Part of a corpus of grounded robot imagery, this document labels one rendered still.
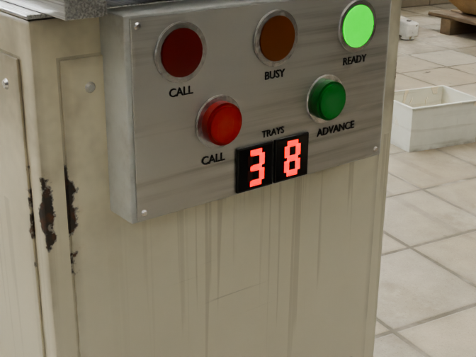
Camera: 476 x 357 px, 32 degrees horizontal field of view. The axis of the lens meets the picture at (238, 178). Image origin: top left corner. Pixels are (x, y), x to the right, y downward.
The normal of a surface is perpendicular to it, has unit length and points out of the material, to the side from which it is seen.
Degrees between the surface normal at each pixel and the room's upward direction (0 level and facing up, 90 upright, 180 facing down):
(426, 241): 0
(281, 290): 90
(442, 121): 90
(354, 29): 90
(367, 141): 90
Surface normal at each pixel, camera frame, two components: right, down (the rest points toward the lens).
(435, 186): 0.01, -0.93
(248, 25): 0.61, 0.29
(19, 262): -0.79, 0.22
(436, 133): 0.42, 0.33
